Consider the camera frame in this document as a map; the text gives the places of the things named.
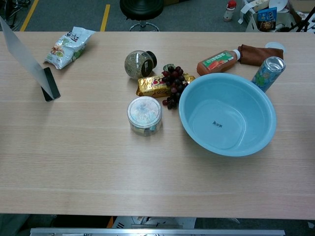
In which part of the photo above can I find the white green snack bag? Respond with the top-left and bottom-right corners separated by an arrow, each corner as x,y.
43,26 -> 96,70

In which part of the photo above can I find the white crate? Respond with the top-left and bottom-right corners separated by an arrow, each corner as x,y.
245,11 -> 297,32

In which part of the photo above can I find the blue snack bag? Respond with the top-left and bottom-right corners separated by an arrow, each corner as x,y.
257,6 -> 278,31

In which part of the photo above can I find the dark purple grape bunch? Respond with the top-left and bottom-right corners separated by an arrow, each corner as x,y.
161,63 -> 189,110

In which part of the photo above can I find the blue green drink can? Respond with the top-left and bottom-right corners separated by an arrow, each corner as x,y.
251,56 -> 286,93

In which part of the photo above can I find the aluminium rail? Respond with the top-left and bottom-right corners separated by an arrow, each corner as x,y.
29,228 -> 286,236

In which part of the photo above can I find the black panel stand base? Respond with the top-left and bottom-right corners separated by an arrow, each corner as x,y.
41,67 -> 61,102

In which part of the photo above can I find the orange juice bottle white cap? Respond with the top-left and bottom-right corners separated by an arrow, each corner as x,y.
196,49 -> 241,76

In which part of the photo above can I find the red white bottle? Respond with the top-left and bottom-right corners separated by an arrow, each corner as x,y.
223,0 -> 237,22

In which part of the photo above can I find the round glass jar black lid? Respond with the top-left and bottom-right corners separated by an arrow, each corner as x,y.
124,50 -> 158,80

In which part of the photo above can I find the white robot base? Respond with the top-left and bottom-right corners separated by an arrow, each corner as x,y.
112,216 -> 197,229

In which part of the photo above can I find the brown cloth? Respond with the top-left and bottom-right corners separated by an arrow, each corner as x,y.
237,44 -> 284,67

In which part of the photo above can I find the gold biscuit packet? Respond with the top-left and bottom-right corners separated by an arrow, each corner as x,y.
136,73 -> 196,99

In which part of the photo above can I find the black tripod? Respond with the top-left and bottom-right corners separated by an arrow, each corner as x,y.
290,7 -> 315,32

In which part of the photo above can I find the white round disc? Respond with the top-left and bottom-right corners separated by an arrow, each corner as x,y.
265,41 -> 287,54

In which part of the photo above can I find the blue plastic bowl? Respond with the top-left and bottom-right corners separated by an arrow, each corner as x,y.
178,72 -> 278,157

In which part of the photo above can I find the black round stool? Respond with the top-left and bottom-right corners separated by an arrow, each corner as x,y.
119,0 -> 164,32

